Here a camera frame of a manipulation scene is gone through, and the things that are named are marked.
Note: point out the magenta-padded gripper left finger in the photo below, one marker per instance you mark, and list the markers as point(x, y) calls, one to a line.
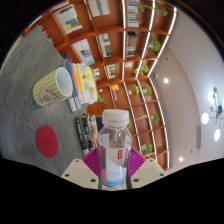
point(76, 171)

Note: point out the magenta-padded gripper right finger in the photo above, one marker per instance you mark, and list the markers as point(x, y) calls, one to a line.
point(148, 171)

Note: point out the clear plastic water bottle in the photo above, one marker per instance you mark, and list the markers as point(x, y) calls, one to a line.
point(114, 150)

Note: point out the round recessed ceiling light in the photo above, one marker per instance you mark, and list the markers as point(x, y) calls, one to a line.
point(181, 159)
point(166, 80)

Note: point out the stack of dark books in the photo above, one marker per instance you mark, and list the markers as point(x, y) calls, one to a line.
point(86, 133)

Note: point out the flat round red coaster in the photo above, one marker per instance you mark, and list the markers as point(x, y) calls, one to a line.
point(47, 141)

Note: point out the ceiling air vent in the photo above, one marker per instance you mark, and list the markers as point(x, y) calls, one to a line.
point(199, 136)

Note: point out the stack of colourful books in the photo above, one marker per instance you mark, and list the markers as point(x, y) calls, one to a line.
point(83, 85)

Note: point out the white striped ceramic mug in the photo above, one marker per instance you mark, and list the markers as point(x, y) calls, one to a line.
point(50, 88)

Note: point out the branched ceiling lamp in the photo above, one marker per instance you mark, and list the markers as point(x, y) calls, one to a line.
point(217, 113)

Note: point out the wooden wall shelf unit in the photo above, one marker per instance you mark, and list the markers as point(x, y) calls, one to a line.
point(116, 60)

